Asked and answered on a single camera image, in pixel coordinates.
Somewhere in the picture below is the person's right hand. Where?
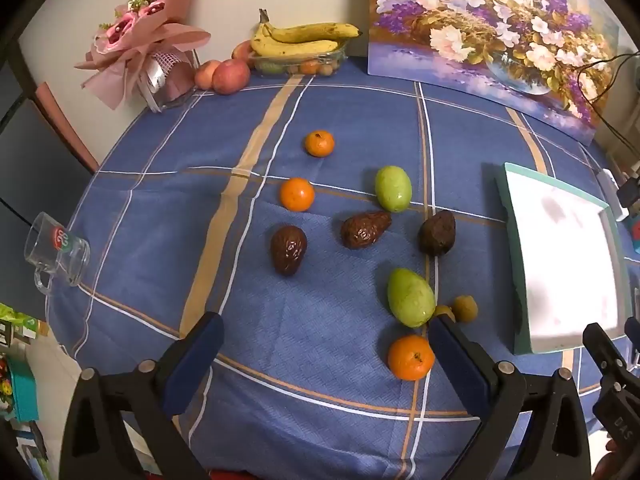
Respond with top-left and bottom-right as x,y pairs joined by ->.
592,437 -> 640,480

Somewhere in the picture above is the blue plaid tablecloth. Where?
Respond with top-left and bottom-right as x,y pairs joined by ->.
45,57 -> 640,480

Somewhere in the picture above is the clear plastic fruit container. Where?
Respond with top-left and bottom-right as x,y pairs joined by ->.
249,40 -> 349,77

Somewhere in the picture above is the glossy brown avocado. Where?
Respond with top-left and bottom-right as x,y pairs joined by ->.
341,210 -> 393,251
270,225 -> 308,277

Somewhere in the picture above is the black power adapter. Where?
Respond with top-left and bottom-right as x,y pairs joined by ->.
617,177 -> 640,213

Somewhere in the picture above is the pink wrapped flower bouquet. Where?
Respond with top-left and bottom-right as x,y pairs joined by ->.
74,0 -> 212,113

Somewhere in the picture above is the flower painting canvas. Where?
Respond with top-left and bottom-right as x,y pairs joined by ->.
367,0 -> 621,143

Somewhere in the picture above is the peach coloured apple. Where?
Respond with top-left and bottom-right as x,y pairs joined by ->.
194,60 -> 222,91

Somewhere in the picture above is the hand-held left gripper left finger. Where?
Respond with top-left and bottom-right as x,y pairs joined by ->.
62,311 -> 226,480

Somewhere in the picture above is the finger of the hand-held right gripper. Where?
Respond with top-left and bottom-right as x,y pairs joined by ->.
582,322 -> 632,391
625,316 -> 640,361

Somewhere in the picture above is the green mango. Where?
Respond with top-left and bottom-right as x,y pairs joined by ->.
375,165 -> 413,213
387,268 -> 437,329

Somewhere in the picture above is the white power strip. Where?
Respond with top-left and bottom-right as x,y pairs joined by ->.
596,169 -> 629,222

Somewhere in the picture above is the matte dark avocado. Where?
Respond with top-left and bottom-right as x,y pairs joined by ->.
417,209 -> 457,257

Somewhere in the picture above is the black cable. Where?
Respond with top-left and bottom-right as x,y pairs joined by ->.
576,51 -> 640,161

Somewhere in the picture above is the clear glass mug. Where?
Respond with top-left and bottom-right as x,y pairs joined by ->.
24,211 -> 92,297

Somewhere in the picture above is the teal storage box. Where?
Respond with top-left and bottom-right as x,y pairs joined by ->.
9,357 -> 41,422

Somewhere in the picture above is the yellow banana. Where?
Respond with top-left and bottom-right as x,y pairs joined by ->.
258,8 -> 362,45
250,25 -> 342,59

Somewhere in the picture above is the dark-spotted orange tangerine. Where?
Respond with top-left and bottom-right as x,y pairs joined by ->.
304,130 -> 336,158

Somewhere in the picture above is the green printed box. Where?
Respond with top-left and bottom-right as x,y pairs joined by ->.
0,305 -> 48,361

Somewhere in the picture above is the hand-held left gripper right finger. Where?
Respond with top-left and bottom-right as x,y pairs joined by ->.
428,314 -> 593,480

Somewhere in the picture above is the teal rimmed white tray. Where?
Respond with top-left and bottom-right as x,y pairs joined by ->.
495,162 -> 632,357

